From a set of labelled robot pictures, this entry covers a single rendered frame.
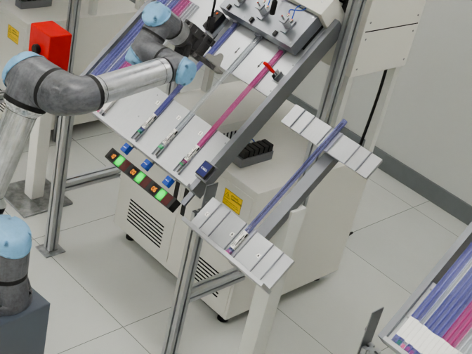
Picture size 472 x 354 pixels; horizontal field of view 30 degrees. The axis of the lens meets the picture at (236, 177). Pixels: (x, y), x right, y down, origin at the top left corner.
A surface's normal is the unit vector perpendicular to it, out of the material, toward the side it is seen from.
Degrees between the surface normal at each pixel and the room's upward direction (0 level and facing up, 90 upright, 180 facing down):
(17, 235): 7
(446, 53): 90
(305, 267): 90
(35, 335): 90
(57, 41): 90
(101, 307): 0
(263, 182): 0
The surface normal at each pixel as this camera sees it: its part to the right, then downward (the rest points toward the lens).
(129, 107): -0.36, -0.44
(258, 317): -0.73, 0.21
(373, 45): 0.67, 0.49
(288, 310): 0.20, -0.84
